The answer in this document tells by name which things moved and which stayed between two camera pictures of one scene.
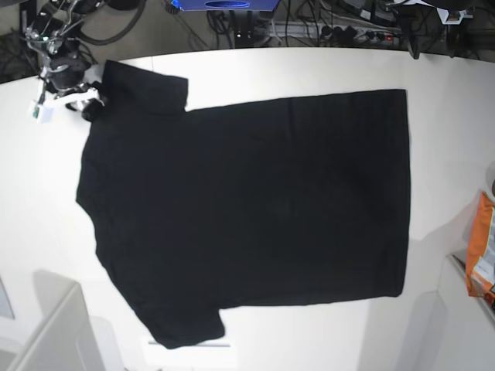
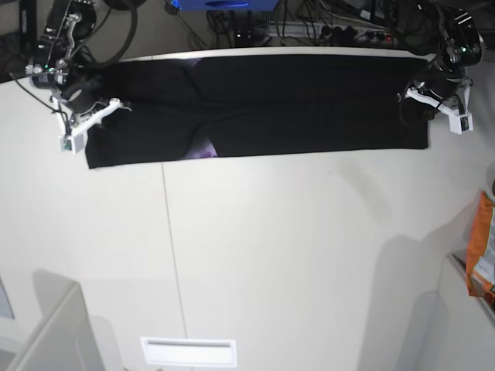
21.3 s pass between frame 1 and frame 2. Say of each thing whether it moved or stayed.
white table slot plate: stayed
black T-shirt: moved
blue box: stayed
